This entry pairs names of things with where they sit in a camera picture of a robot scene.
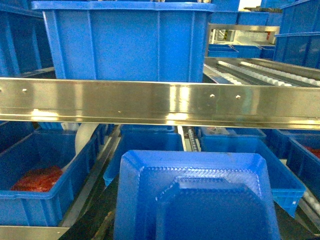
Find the blue bottle-shaped plastic part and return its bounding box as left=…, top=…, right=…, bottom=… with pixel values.
left=113, top=150, right=281, bottom=240

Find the steel shelf front beam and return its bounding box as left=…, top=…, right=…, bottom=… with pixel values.
left=0, top=77, right=320, bottom=130

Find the large blue crate upper shelf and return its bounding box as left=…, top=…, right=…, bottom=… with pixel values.
left=31, top=0, right=216, bottom=83

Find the blue bin with red parts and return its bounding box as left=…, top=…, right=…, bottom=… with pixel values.
left=0, top=131, right=100, bottom=227

